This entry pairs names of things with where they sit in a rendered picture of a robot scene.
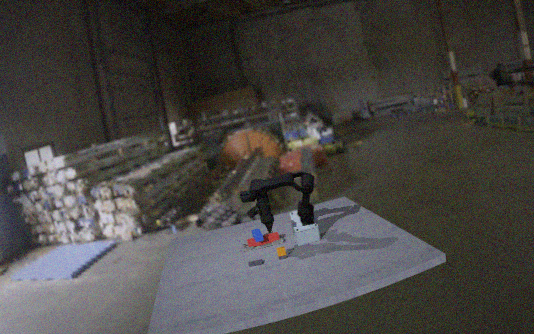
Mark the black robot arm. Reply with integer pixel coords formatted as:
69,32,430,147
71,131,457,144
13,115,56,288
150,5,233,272
240,172,315,226

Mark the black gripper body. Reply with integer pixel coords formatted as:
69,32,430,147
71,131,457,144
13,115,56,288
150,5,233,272
257,200,274,223

